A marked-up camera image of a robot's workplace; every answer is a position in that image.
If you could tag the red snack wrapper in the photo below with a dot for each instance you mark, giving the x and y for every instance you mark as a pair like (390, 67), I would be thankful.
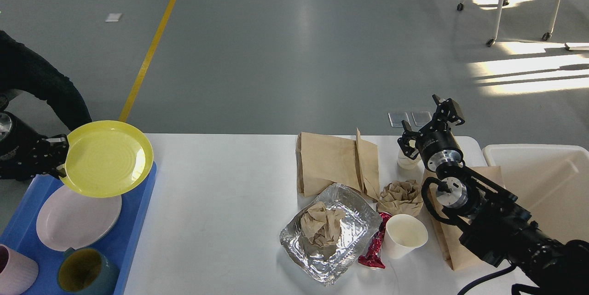
(372, 258)

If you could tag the pink cup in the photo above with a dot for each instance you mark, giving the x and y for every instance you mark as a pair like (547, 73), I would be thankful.
(17, 272)

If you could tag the pink plate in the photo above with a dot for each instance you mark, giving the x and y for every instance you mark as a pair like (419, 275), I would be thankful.
(71, 220)

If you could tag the yellow plastic plate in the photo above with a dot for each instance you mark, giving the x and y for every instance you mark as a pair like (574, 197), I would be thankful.
(106, 158)

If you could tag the white paper cup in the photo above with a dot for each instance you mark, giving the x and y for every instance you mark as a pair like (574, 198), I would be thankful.
(403, 234)

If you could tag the flat brown paper bag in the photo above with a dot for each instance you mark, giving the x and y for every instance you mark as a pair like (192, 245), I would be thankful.
(323, 160)

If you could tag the teal mug yellow inside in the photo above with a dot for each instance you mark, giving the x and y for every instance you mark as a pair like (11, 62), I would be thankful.
(86, 271)

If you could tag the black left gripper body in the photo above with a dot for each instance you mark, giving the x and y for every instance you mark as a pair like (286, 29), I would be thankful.
(22, 149)

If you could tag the blue plastic tray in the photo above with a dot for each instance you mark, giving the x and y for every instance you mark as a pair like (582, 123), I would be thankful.
(118, 245)

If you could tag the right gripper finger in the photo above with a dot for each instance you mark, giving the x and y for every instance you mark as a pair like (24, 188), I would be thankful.
(404, 141)
(448, 114)

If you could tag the crumpled brown paper ball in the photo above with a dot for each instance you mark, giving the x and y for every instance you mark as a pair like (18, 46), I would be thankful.
(400, 197)

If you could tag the aluminium foil tray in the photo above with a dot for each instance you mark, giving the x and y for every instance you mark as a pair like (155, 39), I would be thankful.
(359, 223)

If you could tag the brown paper bag under arm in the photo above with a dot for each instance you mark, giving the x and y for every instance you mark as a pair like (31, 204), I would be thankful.
(454, 253)

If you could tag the crumpled brown paper in tray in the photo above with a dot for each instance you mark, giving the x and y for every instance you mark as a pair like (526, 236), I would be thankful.
(321, 225)

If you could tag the small white cup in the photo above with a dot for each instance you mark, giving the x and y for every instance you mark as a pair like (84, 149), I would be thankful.
(406, 162)

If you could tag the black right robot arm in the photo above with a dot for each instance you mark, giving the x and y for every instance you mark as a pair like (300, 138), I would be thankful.
(494, 227)

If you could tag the white plastic bin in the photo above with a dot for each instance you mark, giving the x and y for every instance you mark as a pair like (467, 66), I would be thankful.
(550, 181)

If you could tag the seated person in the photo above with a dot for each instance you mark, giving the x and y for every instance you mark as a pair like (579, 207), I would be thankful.
(23, 69)

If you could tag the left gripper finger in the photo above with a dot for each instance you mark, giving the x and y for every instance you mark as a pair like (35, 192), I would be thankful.
(54, 147)
(57, 171)

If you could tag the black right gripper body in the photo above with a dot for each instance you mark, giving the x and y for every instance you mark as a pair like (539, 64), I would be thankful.
(437, 148)

